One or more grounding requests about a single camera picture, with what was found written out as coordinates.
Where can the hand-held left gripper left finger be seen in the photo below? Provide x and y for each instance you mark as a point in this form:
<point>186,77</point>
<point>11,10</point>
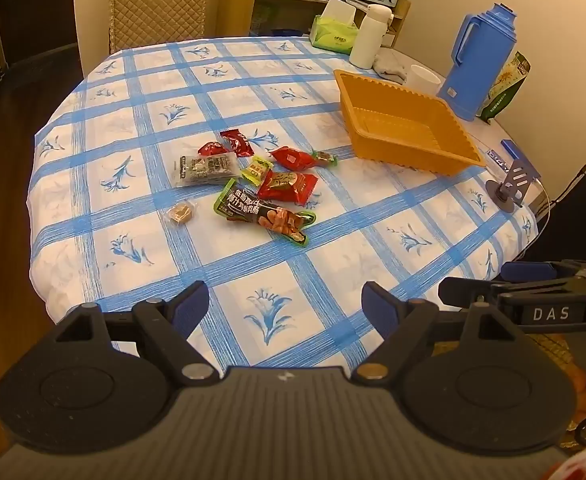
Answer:
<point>193,306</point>

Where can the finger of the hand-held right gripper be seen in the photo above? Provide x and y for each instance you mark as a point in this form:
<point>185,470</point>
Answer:
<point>460,291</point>
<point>528,270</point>

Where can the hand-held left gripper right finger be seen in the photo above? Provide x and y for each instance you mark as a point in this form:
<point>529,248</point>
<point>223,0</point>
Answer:
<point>377,306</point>

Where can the clear brown candy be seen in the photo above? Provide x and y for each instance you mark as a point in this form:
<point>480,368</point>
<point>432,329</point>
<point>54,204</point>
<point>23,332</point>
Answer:
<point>180,212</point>

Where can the long green black snack packet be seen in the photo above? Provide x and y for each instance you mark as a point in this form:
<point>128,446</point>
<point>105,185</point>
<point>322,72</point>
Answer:
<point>258,210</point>

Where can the clear dark snack packet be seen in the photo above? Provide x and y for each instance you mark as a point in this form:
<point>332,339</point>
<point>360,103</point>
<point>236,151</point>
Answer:
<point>205,167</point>

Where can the square red snack packet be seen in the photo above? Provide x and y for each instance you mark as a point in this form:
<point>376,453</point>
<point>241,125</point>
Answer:
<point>288,186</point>

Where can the yellow green candy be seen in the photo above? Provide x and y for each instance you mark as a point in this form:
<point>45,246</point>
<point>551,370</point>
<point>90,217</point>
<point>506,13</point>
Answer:
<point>258,169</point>

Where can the green brown candy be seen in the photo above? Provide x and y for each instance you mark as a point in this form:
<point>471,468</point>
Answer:
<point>324,158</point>

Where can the small red candy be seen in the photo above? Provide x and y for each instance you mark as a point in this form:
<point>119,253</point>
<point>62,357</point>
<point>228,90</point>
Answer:
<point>212,149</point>

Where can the red candy white print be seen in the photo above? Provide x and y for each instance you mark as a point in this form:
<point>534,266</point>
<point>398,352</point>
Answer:
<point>238,144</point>

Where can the large red snack packet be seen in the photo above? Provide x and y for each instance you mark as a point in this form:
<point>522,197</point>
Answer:
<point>293,157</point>

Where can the orange plastic tray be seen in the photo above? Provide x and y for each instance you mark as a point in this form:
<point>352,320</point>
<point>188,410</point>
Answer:
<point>405,125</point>

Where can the woven seat cushion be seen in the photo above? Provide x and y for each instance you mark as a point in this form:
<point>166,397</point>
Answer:
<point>555,350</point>

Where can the black white box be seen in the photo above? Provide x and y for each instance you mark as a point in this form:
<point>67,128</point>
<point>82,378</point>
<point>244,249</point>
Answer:
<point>578,205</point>

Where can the metal phone stand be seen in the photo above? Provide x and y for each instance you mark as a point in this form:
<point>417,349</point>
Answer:
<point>515,180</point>

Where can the blue white small packet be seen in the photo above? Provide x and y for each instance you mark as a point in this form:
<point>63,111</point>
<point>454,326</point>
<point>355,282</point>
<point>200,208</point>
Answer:
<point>497,156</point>

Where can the blue power bank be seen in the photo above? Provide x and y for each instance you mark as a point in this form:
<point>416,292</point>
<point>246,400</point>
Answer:
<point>518,152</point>

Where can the red white cloth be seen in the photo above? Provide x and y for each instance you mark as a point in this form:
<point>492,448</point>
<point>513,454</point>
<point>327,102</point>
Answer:
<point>583,467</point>

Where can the green snack bag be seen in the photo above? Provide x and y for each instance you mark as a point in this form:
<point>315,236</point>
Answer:
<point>508,87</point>

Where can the blue checked tablecloth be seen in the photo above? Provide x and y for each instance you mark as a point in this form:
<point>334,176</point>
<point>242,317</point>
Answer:
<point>123,125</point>

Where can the white cup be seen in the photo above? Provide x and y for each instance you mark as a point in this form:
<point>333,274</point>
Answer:
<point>423,81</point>

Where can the blue thermos jug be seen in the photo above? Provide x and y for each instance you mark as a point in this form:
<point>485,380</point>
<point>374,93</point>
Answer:
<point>485,60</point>

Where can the grey cloth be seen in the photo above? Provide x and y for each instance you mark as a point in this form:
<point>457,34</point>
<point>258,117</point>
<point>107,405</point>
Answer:
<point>390,67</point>

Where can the white thermos bottle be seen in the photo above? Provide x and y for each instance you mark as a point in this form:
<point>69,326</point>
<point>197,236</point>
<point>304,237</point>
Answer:
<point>370,35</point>

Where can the green tissue pack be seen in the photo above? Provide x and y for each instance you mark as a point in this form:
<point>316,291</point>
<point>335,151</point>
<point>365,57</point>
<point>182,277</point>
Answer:
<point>333,32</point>

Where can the quilted beige chair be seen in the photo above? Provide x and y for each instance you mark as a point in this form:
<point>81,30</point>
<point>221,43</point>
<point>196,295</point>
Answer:
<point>158,5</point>

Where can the dark wooden door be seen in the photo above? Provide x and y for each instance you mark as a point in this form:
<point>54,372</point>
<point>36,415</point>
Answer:
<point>33,10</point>

